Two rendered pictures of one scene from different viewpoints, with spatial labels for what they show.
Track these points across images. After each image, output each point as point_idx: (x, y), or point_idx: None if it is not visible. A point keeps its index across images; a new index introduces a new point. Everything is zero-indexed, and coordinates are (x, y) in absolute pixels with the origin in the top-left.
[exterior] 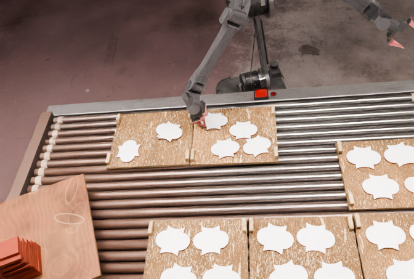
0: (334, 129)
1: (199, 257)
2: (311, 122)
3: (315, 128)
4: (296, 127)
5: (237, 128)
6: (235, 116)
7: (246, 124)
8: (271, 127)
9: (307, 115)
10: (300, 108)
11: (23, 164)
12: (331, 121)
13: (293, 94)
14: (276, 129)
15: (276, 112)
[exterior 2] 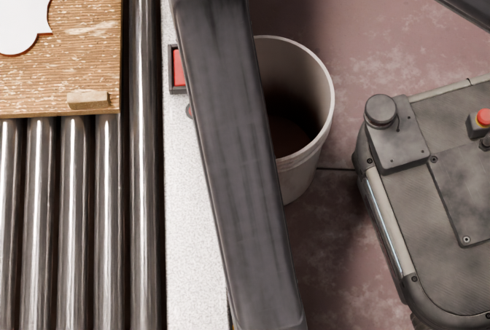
0: (1, 309)
1: None
2: (39, 232)
3: (22, 248)
4: (26, 183)
5: None
6: None
7: (37, 20)
8: (21, 98)
9: (75, 219)
10: (117, 201)
11: None
12: (36, 299)
13: (188, 178)
14: (28, 122)
15: (101, 119)
